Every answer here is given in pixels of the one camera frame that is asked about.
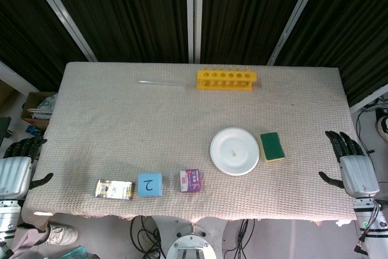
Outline black curtain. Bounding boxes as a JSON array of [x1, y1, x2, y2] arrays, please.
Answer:
[[200, 0, 316, 66], [0, 0, 89, 92], [274, 0, 388, 107], [41, 0, 189, 62]]

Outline blue foam cube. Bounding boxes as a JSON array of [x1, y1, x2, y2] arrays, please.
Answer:
[[137, 173, 165, 198]]

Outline yellow red cardboard pack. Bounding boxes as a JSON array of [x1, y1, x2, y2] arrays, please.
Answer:
[[95, 179, 136, 201]]

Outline brown cardboard box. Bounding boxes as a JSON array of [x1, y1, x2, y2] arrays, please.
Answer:
[[20, 91, 58, 120]]

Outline white sneaker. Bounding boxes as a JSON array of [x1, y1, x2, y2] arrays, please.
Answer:
[[45, 224, 79, 246]]

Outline black white shoe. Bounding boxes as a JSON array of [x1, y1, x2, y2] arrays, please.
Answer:
[[375, 107, 388, 141]]

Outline white frame post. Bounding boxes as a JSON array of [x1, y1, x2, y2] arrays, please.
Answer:
[[24, 0, 98, 62], [266, 0, 333, 66], [185, 0, 204, 63]]

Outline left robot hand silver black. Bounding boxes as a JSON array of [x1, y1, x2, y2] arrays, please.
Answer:
[[0, 136, 55, 201]]

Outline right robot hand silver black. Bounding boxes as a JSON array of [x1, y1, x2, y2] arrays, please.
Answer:
[[318, 130, 381, 198]]

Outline pink waffle tablecloth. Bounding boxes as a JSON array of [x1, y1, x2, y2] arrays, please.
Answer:
[[21, 61, 371, 226]]

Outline purple tissue pack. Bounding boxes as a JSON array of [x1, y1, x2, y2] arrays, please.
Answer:
[[179, 169, 204, 193]]

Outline pink trouser leg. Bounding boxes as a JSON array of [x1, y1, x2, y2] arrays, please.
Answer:
[[12, 224, 51, 255]]

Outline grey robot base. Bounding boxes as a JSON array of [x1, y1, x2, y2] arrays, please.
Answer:
[[165, 219, 227, 259]]

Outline clear glass test tube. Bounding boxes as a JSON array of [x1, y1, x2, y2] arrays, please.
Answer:
[[138, 79, 195, 87]]

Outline yellow test tube rack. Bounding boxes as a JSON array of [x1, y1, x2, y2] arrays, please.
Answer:
[[195, 65, 259, 92]]

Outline white frame beam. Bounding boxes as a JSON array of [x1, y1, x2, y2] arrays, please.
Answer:
[[0, 60, 40, 93], [348, 84, 388, 114]]

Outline green yellow sponge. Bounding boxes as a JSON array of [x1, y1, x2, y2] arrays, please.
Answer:
[[259, 132, 286, 163]]

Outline white round plate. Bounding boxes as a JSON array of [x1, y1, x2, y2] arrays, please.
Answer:
[[210, 127, 261, 177]]

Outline black floor cables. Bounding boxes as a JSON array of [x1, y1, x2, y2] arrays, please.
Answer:
[[130, 215, 163, 259], [224, 218, 258, 259], [355, 96, 388, 181]]

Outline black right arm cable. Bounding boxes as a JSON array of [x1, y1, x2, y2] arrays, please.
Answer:
[[354, 200, 384, 255]]

